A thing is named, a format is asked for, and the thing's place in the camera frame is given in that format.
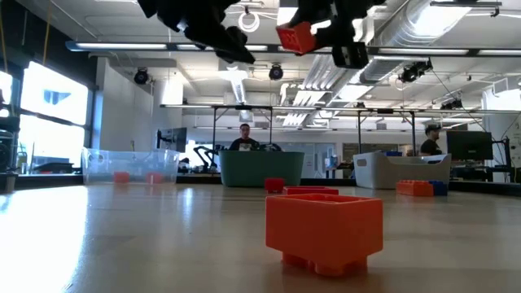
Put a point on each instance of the black aluminium table frame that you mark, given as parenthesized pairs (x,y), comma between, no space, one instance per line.
(199,179)

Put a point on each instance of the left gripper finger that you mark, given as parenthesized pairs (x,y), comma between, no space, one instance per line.
(236,55)
(237,36)

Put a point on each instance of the round black ceiling camera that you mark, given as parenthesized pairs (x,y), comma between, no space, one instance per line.
(276,72)
(141,76)

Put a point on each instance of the large black monitor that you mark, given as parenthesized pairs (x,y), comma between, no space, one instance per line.
(469,145)

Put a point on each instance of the small orange block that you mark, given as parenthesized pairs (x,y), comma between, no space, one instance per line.
(325,228)

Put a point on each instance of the black equipment rack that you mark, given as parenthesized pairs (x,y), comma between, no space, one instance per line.
(6,154)

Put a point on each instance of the small red block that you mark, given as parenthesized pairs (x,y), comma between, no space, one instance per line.
(274,185)
(310,190)

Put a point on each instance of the teal plastic bin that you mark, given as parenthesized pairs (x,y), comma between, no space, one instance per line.
(260,169)

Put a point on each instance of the black metal frame rig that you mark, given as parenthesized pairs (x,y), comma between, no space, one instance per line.
(270,130)

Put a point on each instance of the orange long block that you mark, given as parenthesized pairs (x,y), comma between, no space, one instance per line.
(414,189)
(154,177)
(121,177)
(296,38)

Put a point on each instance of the small black monitor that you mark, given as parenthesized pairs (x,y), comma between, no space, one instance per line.
(175,139)

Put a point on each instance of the background black robot arm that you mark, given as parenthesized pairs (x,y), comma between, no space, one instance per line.
(202,156)

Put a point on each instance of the black ceiling equipment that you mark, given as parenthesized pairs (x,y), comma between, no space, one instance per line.
(415,71)

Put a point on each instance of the person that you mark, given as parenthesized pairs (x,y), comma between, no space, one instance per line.
(244,140)
(430,143)

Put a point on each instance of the clear plastic bin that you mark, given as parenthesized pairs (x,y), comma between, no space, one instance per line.
(130,163)

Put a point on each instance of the long ceiling light bar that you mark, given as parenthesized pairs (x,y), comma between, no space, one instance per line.
(122,46)

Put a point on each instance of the bright window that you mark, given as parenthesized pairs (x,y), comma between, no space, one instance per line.
(53,122)

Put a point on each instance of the blue long block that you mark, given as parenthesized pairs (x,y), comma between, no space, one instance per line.
(439,188)
(394,154)

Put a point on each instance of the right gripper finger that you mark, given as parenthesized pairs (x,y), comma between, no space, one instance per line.
(350,55)
(307,12)

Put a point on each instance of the white plastic bin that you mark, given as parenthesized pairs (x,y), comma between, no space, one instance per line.
(378,173)

